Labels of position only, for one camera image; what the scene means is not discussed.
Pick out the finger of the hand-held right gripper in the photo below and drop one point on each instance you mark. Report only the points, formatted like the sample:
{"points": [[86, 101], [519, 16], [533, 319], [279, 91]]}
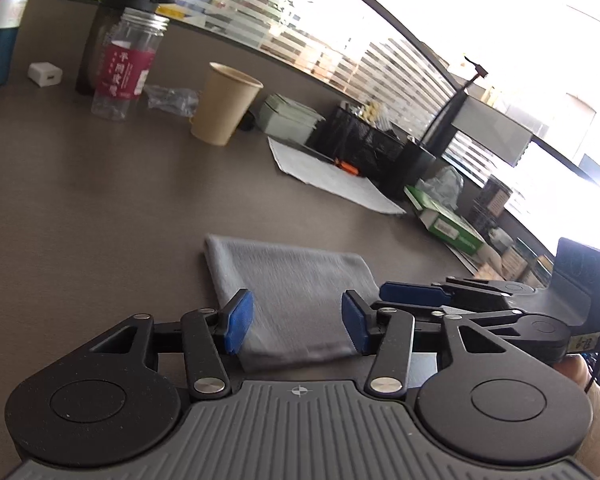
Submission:
{"points": [[414, 294], [430, 311]]}

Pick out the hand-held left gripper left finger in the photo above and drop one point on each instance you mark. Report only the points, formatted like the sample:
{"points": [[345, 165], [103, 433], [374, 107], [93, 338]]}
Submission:
{"points": [[239, 321]]}

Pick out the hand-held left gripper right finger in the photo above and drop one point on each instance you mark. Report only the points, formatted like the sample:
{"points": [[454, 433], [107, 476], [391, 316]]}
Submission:
{"points": [[356, 324]]}

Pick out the grey towel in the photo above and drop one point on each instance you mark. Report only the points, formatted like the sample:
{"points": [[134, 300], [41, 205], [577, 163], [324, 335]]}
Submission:
{"points": [[290, 290]]}

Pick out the person's right hand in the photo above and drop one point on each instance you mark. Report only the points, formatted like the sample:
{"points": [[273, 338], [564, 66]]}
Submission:
{"points": [[572, 370]]}

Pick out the green and white box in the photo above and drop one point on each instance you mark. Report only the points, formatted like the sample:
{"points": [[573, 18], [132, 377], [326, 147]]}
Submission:
{"points": [[445, 222]]}

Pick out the black pen cup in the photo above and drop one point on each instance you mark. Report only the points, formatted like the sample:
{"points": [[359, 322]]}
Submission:
{"points": [[412, 167]]}

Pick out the orange utility knife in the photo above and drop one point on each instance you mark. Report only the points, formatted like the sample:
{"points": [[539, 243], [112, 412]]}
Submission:
{"points": [[346, 167]]}

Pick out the white paper sheet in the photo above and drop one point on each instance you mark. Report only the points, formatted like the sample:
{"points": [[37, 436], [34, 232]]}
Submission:
{"points": [[325, 175]]}

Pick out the black mesh desk organizer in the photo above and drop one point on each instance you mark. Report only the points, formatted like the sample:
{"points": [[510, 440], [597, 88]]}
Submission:
{"points": [[362, 137]]}

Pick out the beige paper cup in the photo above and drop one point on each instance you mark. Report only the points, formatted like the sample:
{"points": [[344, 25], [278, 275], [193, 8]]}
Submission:
{"points": [[224, 105]]}

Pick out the crumpled clear plastic wrapper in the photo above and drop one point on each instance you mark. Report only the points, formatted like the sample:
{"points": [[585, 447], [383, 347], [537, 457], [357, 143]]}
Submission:
{"points": [[170, 100]]}

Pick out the clear bottle with red label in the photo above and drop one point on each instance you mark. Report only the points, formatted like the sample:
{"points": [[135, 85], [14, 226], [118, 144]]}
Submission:
{"points": [[125, 67]]}

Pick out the white charger plug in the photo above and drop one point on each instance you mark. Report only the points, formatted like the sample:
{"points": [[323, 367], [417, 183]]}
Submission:
{"points": [[44, 74]]}

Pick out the dark tumbler with black lid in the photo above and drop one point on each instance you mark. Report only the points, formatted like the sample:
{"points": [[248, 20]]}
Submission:
{"points": [[105, 15]]}

